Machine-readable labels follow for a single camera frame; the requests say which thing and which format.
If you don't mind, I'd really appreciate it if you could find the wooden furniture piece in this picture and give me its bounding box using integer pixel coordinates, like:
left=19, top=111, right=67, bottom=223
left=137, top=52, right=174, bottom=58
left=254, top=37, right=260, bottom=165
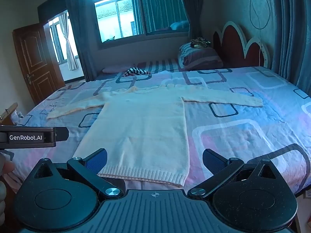
left=0, top=102, right=19, bottom=127

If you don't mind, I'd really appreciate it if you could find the striped bed sheet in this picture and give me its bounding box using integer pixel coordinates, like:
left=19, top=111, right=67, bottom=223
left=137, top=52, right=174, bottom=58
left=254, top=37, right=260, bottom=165
left=135, top=57, right=186, bottom=74

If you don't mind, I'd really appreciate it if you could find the sliding glass window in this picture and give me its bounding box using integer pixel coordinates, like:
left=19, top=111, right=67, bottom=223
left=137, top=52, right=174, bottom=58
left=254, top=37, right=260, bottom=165
left=89, top=0, right=193, bottom=47

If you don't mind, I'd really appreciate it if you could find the dark teal curtain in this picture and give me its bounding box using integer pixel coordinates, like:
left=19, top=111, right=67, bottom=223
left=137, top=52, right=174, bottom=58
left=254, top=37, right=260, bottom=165
left=64, top=0, right=100, bottom=83
left=270, top=0, right=311, bottom=86
left=174, top=0, right=203, bottom=40

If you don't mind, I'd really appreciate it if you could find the person's left hand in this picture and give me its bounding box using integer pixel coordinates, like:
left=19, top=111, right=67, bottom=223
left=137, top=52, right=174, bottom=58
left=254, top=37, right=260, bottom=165
left=0, top=153, right=15, bottom=226

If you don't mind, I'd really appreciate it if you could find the cream knitted sweater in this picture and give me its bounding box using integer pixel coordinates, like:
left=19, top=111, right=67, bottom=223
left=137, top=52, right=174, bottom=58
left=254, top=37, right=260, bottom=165
left=46, top=84, right=264, bottom=188

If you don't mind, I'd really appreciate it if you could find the brown wooden door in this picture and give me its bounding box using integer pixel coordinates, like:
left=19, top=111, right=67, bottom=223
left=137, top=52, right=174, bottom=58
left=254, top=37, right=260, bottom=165
left=12, top=23, right=66, bottom=106

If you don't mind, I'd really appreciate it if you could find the patterned bed cover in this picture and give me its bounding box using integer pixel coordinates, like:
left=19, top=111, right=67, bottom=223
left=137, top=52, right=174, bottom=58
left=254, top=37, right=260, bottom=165
left=0, top=65, right=311, bottom=201

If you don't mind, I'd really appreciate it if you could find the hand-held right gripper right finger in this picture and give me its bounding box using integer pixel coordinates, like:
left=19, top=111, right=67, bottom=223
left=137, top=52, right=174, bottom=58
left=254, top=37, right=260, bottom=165
left=187, top=148, right=280, bottom=198

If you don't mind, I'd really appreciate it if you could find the white thin cable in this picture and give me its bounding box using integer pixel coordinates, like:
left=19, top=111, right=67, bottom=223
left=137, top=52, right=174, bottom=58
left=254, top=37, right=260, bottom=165
left=258, top=29, right=265, bottom=66

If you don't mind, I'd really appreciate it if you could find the red white scalloped headboard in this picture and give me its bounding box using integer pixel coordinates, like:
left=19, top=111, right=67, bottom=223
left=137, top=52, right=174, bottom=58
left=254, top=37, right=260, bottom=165
left=212, top=21, right=272, bottom=69

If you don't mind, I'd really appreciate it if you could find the dark gold ornament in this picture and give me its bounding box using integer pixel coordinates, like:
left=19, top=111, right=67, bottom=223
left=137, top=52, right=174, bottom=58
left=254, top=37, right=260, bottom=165
left=190, top=37, right=212, bottom=49

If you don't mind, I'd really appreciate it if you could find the white sheer curtain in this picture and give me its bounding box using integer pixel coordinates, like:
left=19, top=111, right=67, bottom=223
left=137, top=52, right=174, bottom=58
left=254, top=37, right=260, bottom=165
left=59, top=12, right=79, bottom=71

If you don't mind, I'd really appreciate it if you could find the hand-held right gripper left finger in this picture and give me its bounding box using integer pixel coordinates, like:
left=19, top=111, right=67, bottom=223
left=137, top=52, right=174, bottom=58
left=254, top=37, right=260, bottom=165
left=33, top=148, right=125, bottom=198

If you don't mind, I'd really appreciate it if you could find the black white striped cloth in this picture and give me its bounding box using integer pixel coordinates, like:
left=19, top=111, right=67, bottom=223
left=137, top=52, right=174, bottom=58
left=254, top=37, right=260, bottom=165
left=121, top=66, right=153, bottom=78

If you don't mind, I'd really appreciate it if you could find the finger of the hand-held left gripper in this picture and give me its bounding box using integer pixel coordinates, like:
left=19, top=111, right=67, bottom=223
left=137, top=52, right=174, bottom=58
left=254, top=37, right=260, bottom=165
left=55, top=127, right=70, bottom=142

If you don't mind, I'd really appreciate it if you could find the black hanging cable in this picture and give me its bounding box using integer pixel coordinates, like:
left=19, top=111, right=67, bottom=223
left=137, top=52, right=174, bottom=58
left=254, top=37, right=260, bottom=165
left=249, top=0, right=272, bottom=30

